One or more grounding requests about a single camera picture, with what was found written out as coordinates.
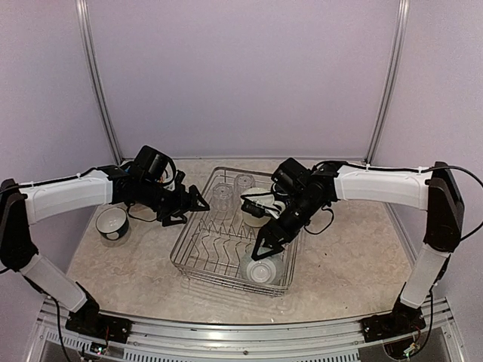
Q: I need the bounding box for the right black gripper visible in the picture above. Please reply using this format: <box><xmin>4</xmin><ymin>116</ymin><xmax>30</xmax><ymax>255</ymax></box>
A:
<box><xmin>251</xmin><ymin>193</ymin><xmax>325</xmax><ymax>261</ymax></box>

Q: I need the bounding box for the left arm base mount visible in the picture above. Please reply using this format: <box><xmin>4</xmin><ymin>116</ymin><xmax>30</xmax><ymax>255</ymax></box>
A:
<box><xmin>66</xmin><ymin>314</ymin><xmax>133</xmax><ymax>344</ymax></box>

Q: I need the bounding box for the aluminium frame post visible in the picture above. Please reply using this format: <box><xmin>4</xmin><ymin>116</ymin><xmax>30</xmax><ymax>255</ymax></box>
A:
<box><xmin>75</xmin><ymin>0</ymin><xmax>123</xmax><ymax>164</ymax></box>
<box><xmin>365</xmin><ymin>0</ymin><xmax>411</xmax><ymax>164</ymax></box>

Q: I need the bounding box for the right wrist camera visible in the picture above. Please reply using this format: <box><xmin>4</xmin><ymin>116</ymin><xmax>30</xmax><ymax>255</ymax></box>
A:
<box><xmin>240</xmin><ymin>157</ymin><xmax>312</xmax><ymax>219</ymax></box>

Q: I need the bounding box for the clear glass tumbler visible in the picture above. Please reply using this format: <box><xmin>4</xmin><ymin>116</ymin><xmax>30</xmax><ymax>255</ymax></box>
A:
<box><xmin>211</xmin><ymin>183</ymin><xmax>233</xmax><ymax>220</ymax></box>
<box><xmin>233</xmin><ymin>173</ymin><xmax>256</xmax><ymax>198</ymax></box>

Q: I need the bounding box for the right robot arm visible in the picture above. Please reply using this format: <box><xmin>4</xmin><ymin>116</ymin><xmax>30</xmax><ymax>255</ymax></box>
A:
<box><xmin>251</xmin><ymin>158</ymin><xmax>465</xmax><ymax>335</ymax></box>

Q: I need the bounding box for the teal and white bowl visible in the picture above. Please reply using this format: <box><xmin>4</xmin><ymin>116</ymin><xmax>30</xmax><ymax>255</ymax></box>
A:
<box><xmin>95</xmin><ymin>207</ymin><xmax>129</xmax><ymax>241</ymax></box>

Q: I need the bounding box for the left aluminium frame post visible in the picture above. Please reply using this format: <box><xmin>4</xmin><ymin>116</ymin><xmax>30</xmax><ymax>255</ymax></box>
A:
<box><xmin>75</xmin><ymin>0</ymin><xmax>123</xmax><ymax>164</ymax></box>

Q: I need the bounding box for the dark blue mug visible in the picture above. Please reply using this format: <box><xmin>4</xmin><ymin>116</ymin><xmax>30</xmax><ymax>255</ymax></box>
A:
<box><xmin>271</xmin><ymin>183</ymin><xmax>291</xmax><ymax>197</ymax></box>

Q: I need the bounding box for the metal wire dish rack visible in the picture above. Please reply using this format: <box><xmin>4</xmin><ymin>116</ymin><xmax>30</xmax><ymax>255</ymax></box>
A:
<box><xmin>169</xmin><ymin>167</ymin><xmax>303</xmax><ymax>298</ymax></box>

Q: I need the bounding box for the aluminium front rail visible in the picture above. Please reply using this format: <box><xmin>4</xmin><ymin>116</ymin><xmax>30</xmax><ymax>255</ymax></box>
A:
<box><xmin>23</xmin><ymin>302</ymin><xmax>390</xmax><ymax>361</ymax></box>

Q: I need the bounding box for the cream ribbed mug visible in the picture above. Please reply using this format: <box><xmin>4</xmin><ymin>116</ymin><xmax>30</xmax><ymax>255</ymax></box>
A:
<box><xmin>241</xmin><ymin>187</ymin><xmax>285</xmax><ymax>228</ymax></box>

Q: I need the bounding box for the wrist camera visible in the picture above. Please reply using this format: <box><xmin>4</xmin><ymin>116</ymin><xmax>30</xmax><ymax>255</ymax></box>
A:
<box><xmin>128</xmin><ymin>145</ymin><xmax>185</xmax><ymax>191</ymax></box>
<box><xmin>240</xmin><ymin>157</ymin><xmax>312</xmax><ymax>219</ymax></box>

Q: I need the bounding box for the pale striped bowl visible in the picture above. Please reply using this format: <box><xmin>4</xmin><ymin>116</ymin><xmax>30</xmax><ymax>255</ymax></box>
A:
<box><xmin>239</xmin><ymin>253</ymin><xmax>285</xmax><ymax>284</ymax></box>

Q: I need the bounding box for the right aluminium frame post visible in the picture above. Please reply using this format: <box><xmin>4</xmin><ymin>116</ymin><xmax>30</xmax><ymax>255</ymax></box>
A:
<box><xmin>365</xmin><ymin>0</ymin><xmax>411</xmax><ymax>164</ymax></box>

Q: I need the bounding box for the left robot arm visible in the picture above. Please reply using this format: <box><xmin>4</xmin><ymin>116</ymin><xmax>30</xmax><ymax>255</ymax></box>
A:
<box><xmin>1</xmin><ymin>166</ymin><xmax>210</xmax><ymax>336</ymax></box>

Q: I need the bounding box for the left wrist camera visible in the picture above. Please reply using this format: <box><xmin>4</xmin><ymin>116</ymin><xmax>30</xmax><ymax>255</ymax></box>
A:
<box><xmin>128</xmin><ymin>145</ymin><xmax>185</xmax><ymax>191</ymax></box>

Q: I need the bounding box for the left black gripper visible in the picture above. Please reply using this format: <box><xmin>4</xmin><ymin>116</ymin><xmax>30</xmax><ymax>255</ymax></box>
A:
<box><xmin>138</xmin><ymin>179</ymin><xmax>210</xmax><ymax>227</ymax></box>

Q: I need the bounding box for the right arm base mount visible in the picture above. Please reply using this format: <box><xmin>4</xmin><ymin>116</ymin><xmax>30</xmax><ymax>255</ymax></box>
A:
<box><xmin>360</xmin><ymin>313</ymin><xmax>426</xmax><ymax>342</ymax></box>

